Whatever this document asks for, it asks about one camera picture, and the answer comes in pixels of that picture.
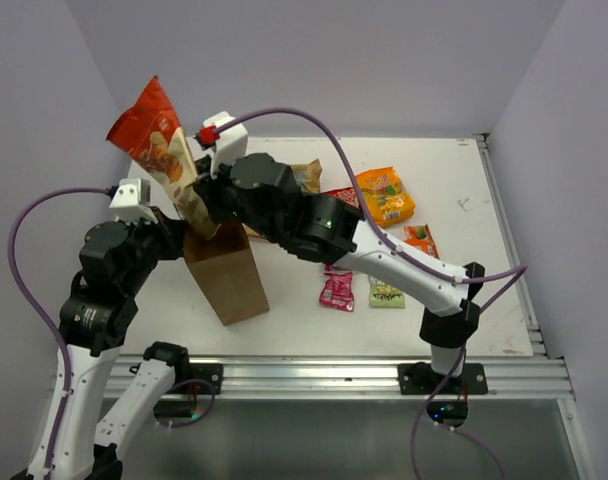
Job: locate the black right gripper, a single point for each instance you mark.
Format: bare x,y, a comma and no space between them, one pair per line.
210,187

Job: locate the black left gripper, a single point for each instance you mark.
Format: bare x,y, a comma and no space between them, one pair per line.
173,233

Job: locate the brown paper bag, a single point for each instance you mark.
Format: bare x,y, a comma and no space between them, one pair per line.
225,270

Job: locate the brown potato chips bag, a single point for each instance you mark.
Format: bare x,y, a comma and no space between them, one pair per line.
306,177

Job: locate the cassava chips bag cream red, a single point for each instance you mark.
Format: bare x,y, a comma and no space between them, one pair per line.
150,132

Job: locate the orange yellow snack bag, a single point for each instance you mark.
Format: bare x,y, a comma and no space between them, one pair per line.
387,199

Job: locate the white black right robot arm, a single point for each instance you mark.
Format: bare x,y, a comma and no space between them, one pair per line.
322,229

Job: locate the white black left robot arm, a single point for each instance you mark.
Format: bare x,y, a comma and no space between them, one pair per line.
79,440

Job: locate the red snack packet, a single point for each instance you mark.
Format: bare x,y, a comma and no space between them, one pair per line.
346,194

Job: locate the pink small snack packet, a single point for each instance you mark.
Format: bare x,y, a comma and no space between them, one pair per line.
337,292

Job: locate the green small snack packet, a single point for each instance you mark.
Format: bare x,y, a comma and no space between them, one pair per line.
384,295

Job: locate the orange white snack packet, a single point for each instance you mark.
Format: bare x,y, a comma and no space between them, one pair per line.
420,237

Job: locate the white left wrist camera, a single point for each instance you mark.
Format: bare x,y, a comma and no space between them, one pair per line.
131,201

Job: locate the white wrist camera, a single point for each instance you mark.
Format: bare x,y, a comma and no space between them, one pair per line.
224,138
131,201

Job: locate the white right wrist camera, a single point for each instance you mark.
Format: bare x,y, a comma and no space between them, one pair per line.
224,138

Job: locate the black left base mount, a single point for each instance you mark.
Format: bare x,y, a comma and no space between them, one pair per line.
194,397

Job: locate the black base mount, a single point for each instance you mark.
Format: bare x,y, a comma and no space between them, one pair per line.
419,379
194,397

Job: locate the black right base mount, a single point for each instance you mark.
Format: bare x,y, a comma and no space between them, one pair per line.
419,379

